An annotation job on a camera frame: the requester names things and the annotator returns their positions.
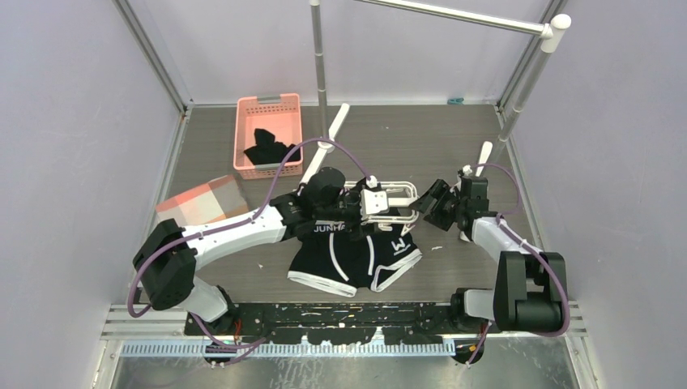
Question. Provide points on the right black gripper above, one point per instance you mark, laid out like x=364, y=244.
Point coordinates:
x=441, y=190

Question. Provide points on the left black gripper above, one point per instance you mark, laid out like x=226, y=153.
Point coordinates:
x=354, y=228

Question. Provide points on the white clip hanger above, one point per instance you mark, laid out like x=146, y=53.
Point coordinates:
x=400, y=201

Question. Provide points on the black boxer briefs white trim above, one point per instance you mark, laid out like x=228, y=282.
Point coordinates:
x=332, y=261

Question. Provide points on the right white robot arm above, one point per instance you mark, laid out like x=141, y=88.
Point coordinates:
x=529, y=293

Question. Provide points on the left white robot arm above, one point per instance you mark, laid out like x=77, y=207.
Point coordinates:
x=168, y=261

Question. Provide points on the small teal clip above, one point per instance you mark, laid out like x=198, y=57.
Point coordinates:
x=455, y=101

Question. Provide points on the black garment in basket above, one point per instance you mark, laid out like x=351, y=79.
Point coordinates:
x=267, y=150

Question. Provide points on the pink plastic basket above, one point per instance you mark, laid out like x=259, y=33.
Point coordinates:
x=280, y=115

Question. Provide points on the pink checked cloth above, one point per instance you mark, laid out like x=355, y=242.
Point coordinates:
x=218, y=199

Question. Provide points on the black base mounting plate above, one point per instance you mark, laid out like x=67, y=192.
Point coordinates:
x=349, y=323

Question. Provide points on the silver clothes rack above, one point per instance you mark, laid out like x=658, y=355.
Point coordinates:
x=397, y=69

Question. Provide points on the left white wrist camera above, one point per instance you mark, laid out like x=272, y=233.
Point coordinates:
x=374, y=201

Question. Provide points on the aluminium frame post right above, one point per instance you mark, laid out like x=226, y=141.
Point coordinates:
x=553, y=7

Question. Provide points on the aluminium frame post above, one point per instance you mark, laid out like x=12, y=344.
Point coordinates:
x=553, y=7
x=139, y=19

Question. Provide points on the aluminium frame post left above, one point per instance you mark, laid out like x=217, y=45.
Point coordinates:
x=139, y=19

